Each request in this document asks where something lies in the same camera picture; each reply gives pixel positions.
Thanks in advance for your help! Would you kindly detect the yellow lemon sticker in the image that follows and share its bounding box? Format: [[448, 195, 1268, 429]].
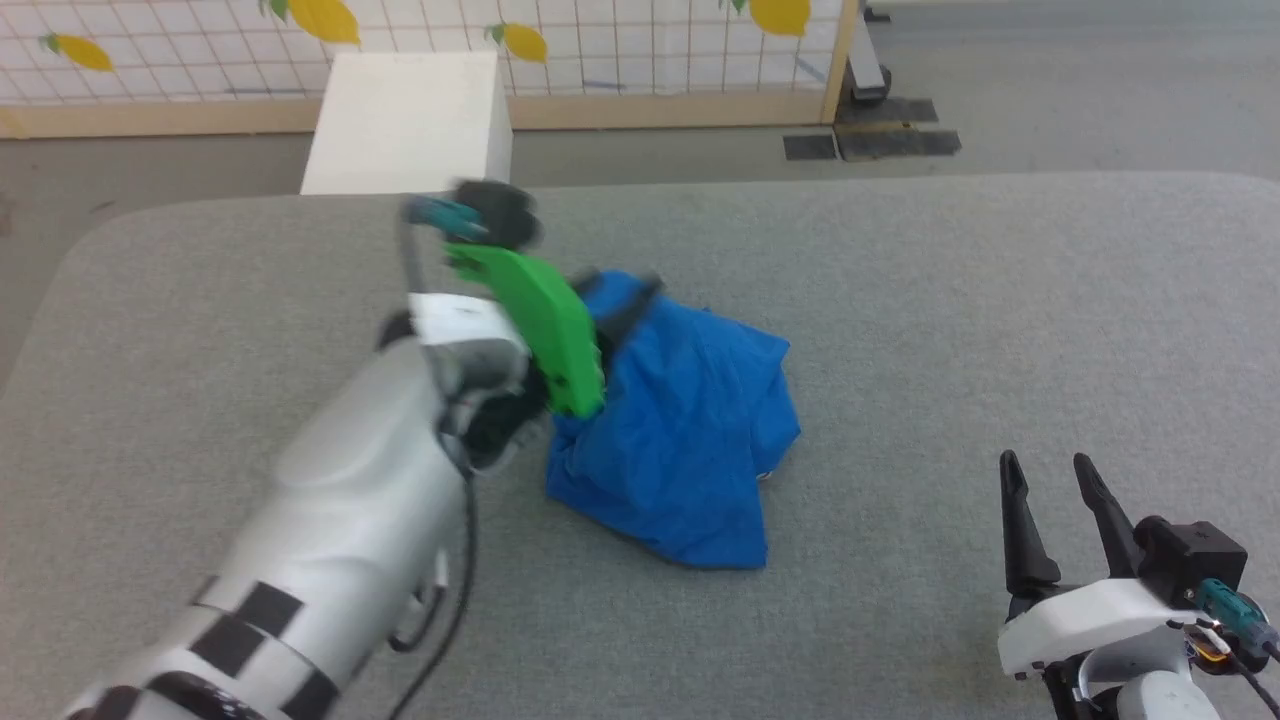
[[261, 0, 362, 47], [486, 22, 550, 65], [733, 0, 814, 39], [39, 33, 115, 73]]

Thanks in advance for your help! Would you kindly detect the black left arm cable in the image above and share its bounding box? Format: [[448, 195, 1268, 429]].
[[388, 193, 491, 720]]

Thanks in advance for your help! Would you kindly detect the grey metal stand foot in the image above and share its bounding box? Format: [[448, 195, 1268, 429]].
[[847, 18, 894, 102]]

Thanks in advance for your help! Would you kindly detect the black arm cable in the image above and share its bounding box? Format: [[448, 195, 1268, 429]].
[[388, 193, 491, 720], [1180, 577, 1280, 696]]

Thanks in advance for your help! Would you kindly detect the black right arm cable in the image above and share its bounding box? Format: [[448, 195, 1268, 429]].
[[1180, 577, 1280, 696]]

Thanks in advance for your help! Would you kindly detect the blue shirt with white sleeves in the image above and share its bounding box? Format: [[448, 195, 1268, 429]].
[[545, 268, 804, 572]]

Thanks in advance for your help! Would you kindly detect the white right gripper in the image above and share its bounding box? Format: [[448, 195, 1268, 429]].
[[998, 450, 1203, 683]]

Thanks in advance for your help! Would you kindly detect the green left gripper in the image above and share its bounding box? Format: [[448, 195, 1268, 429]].
[[443, 243, 665, 420]]

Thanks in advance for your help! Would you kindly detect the white rectangular box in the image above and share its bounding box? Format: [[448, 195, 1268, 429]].
[[300, 50, 515, 197]]

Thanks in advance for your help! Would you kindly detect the wooden framed grid panel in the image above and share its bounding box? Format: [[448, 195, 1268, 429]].
[[0, 0, 864, 140]]

